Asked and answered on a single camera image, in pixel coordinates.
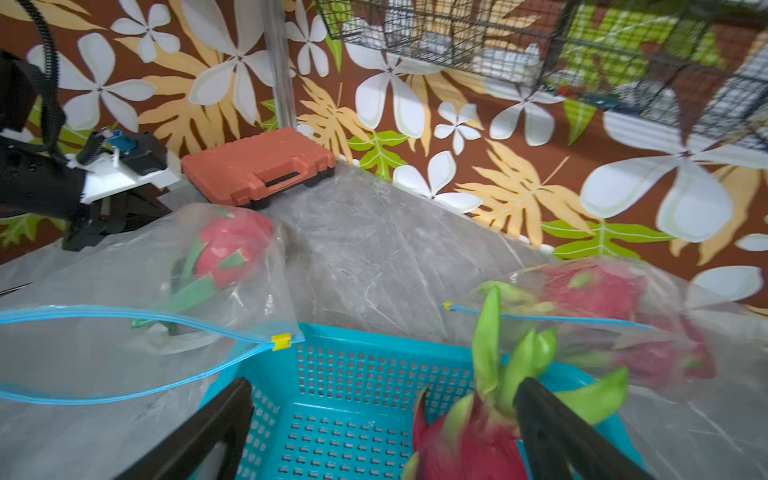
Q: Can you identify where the red plastic tool case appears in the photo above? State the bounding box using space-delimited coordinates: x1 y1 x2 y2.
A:
181 127 336 209

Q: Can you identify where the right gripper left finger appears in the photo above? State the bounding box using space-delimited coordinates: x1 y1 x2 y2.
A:
118 378 254 479

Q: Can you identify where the zip-top bag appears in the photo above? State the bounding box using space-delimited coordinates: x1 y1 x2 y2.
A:
443 257 767 401
1 203 304 405

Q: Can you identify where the teal plastic basket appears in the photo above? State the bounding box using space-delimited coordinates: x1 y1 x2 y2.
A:
191 323 649 480

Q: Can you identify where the black wire basket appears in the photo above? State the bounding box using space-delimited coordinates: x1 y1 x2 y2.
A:
317 1 767 150

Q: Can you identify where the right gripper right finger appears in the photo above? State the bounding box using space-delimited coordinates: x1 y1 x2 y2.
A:
514 378 653 480

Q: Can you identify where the dragon fruit bag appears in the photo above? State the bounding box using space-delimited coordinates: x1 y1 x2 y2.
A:
402 288 629 479
131 206 277 336
563 317 718 391
477 259 648 322

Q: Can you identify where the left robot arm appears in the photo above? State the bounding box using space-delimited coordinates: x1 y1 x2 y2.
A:
1 1 181 251

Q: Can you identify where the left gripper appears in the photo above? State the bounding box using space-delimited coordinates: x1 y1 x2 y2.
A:
59 180 171 252

